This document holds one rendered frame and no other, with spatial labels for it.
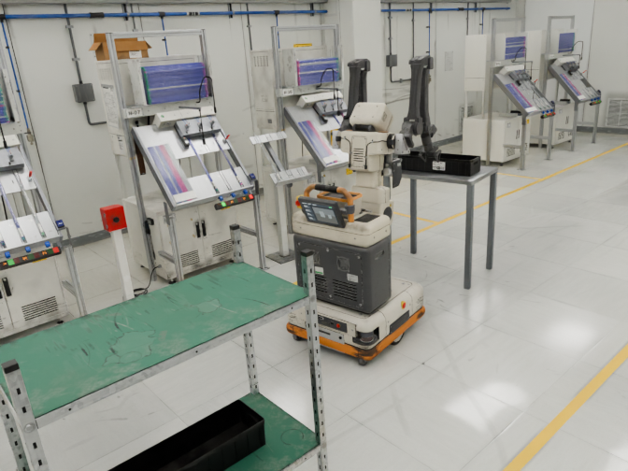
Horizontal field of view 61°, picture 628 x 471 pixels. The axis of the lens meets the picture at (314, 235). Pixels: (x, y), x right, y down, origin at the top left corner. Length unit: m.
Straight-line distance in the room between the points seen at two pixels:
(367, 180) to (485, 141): 4.78
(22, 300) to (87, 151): 2.10
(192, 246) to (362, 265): 1.87
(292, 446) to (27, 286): 2.43
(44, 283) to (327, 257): 1.98
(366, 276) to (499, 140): 5.08
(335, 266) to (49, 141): 3.38
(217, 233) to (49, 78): 2.16
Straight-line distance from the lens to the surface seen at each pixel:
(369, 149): 3.06
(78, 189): 5.68
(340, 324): 3.02
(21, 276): 3.95
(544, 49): 9.08
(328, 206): 2.78
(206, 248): 4.44
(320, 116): 5.09
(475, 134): 7.89
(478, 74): 7.78
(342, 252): 2.92
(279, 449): 2.07
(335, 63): 5.30
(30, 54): 5.52
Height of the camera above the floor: 1.71
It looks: 20 degrees down
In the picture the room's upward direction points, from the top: 4 degrees counter-clockwise
